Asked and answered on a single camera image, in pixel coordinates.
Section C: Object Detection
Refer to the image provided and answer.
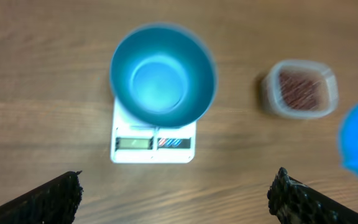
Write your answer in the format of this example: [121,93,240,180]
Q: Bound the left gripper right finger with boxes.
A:
[267,167,358,224]

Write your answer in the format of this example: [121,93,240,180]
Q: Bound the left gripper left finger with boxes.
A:
[0,171,83,224]

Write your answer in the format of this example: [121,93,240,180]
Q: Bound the white digital kitchen scale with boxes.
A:
[110,98,196,164]

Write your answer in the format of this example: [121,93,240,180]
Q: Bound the teal metal bowl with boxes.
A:
[109,23,218,128]

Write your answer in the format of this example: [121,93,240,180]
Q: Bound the red beans in container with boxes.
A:
[278,70,327,111]

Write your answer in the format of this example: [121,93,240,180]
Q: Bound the clear plastic food container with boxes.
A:
[260,59,339,119]

